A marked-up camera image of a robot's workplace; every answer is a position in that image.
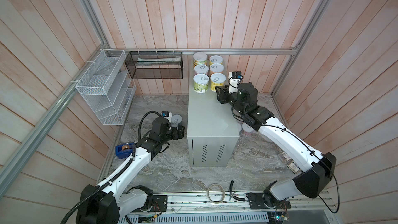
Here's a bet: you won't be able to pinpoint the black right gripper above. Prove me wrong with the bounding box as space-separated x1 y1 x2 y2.
216 85 246 118

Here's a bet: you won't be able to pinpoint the floor can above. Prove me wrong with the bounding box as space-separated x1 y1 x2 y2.
210 73 226 92
193 74 209 93
171 115 182 125

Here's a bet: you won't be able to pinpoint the pink label can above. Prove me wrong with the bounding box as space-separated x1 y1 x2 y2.
209 63 224 75

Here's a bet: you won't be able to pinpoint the yellow label can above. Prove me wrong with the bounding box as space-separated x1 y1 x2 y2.
209 55 224 65

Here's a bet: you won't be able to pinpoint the tall yellow peach can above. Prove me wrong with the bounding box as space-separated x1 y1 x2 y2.
193 52 208 67

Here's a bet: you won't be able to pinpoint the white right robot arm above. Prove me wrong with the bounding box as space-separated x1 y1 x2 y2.
215 83 336 209

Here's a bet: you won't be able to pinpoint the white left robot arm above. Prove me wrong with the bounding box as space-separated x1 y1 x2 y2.
61 113 185 224

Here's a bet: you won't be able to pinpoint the white lid can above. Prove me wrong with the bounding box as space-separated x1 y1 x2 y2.
242 123 254 134

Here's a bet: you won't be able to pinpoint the blue tape dispenser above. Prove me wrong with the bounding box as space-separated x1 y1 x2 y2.
115 143 135 159

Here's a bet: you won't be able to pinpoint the grey metal cabinet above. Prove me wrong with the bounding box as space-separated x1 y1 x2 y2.
187 61 239 167

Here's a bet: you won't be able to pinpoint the clear tape roll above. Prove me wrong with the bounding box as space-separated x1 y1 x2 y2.
206 183 226 205

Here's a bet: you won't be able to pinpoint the small card box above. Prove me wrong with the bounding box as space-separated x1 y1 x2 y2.
278 152 301 174

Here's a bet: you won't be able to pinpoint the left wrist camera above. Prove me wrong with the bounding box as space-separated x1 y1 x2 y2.
161 111 172 122

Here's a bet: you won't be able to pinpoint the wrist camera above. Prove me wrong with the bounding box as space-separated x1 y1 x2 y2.
228 71 243 93
161 111 172 122

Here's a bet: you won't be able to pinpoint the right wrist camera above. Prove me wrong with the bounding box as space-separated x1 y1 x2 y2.
228 71 243 93

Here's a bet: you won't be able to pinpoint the black mesh wall basket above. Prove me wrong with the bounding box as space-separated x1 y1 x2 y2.
125 51 184 79

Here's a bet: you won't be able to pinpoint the white wire mesh rack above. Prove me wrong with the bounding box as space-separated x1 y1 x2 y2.
76 49 136 125

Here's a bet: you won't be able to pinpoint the black handled pliers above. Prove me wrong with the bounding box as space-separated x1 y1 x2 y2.
229 180 246 202

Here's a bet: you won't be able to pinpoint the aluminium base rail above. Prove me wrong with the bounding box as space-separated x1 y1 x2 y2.
119 191 343 224

